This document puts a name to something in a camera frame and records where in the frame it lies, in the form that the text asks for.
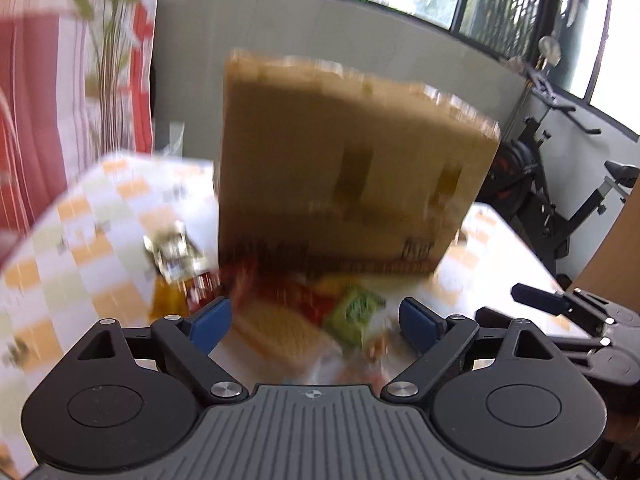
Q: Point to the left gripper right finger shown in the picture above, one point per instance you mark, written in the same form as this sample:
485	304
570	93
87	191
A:
441	343

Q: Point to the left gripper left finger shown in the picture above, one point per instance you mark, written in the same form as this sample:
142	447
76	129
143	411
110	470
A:
185	344

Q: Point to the gold foil snack packet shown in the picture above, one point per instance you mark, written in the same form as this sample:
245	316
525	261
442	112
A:
175	256

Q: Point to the amber wrapped candy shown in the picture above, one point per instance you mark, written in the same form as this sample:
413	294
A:
169	299

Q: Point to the green snack packet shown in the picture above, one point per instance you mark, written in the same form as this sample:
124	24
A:
348	322

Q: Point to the orange snack bag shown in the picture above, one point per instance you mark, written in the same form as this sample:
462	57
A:
281	333

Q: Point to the black exercise bike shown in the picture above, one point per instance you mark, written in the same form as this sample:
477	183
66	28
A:
555	178

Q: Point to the checkered floral tablecloth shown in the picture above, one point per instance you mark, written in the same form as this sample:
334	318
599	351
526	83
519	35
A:
85	260

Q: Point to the brown cardboard box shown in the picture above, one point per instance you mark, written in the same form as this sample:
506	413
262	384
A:
327	169

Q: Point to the pink printed backdrop curtain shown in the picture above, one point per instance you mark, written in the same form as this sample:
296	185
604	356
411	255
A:
75	86

